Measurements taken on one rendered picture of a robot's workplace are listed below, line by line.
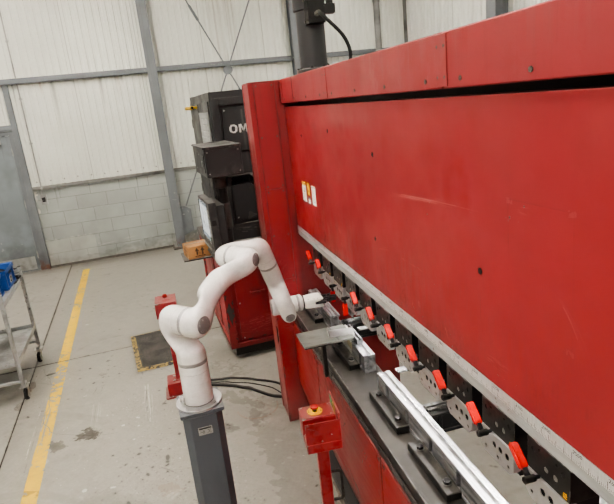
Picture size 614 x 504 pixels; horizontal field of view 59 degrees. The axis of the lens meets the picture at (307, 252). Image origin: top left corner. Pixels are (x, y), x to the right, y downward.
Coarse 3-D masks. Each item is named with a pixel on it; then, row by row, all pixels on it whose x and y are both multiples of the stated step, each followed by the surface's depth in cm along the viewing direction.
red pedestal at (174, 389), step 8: (160, 296) 429; (168, 296) 427; (160, 304) 412; (168, 304) 413; (176, 304) 419; (160, 312) 413; (176, 360) 434; (176, 368) 435; (168, 376) 444; (176, 376) 437; (168, 384) 431; (176, 384) 432; (168, 392) 441; (176, 392) 433
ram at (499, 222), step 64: (320, 128) 263; (384, 128) 187; (448, 128) 145; (512, 128) 118; (576, 128) 100; (320, 192) 282; (384, 192) 196; (448, 192) 150; (512, 192) 122; (576, 192) 103; (384, 256) 207; (448, 256) 157; (512, 256) 126; (576, 256) 105; (448, 320) 163; (512, 320) 130; (576, 320) 108; (512, 384) 135; (576, 384) 112; (576, 448) 115
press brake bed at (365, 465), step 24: (312, 360) 321; (312, 384) 334; (336, 384) 272; (360, 432) 242; (336, 456) 316; (360, 456) 249; (384, 456) 213; (336, 480) 315; (360, 480) 256; (384, 480) 218
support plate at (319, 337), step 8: (328, 328) 287; (336, 328) 286; (296, 336) 284; (304, 336) 281; (312, 336) 280; (320, 336) 279; (328, 336) 278; (344, 336) 276; (352, 336) 275; (304, 344) 272; (312, 344) 271; (320, 344) 270
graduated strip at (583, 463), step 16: (336, 256) 273; (352, 272) 251; (368, 288) 232; (432, 336) 176; (448, 352) 167; (464, 368) 158; (512, 400) 136; (528, 416) 130; (544, 432) 125; (560, 448) 120; (592, 464) 111; (608, 480) 107
